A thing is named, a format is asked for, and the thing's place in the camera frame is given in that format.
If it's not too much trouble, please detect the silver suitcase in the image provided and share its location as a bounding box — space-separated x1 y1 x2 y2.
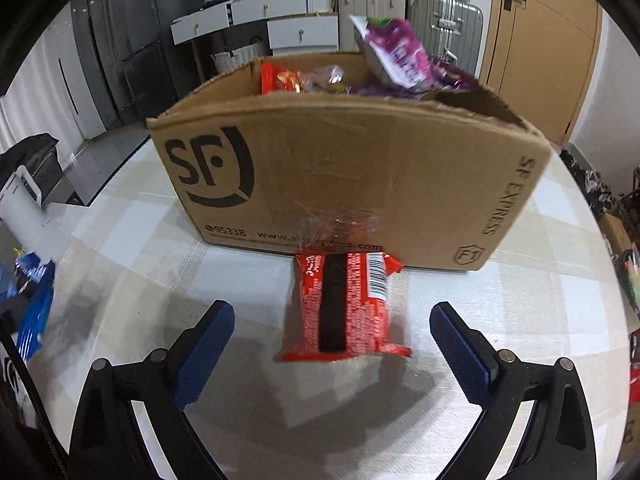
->
406 0 485 81

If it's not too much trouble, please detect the blue snack packet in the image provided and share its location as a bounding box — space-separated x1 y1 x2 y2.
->
0 250 56 361

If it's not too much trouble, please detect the grey wardrobe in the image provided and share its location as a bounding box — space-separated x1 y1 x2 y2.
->
70 0 201 138

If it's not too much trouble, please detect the brown cardboard box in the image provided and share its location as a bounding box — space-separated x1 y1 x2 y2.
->
146 52 551 272

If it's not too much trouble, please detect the wooden door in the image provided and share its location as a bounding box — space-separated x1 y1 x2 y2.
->
481 0 603 143

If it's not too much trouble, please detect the clear packet of orange snacks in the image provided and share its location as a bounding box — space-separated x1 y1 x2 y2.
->
295 64 351 95

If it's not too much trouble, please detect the small cardboard box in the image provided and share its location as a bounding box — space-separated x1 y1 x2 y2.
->
600 212 636 261

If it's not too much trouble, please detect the white drawer cabinet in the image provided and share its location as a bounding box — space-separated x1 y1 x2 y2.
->
171 0 341 58

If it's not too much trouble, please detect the white plastic stool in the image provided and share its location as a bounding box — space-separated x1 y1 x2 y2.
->
0 165 51 248

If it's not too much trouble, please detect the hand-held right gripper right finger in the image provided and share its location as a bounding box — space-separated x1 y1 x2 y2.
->
429 301 598 480

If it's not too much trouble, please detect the checked tablecloth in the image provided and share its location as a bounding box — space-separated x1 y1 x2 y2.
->
20 132 633 480

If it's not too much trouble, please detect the purple snack packet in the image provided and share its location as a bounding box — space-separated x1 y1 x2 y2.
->
348 14 478 93

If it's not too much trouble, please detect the beige suitcase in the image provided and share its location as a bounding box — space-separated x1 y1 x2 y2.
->
337 0 408 53

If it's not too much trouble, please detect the black bag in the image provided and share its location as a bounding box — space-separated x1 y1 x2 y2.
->
0 134 63 206

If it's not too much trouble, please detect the red snack packet with barcode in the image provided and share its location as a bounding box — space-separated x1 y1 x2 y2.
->
275 251 413 363

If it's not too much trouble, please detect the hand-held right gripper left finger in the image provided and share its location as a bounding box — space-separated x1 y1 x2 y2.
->
67 300 236 480

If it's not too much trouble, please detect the pile of dark shoes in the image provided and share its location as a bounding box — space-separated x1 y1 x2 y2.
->
560 147 640 221

